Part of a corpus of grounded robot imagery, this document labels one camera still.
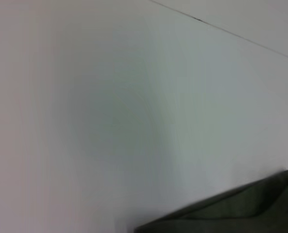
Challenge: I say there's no dark green printed T-shirt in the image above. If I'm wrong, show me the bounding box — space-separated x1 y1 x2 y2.
134 168 288 233

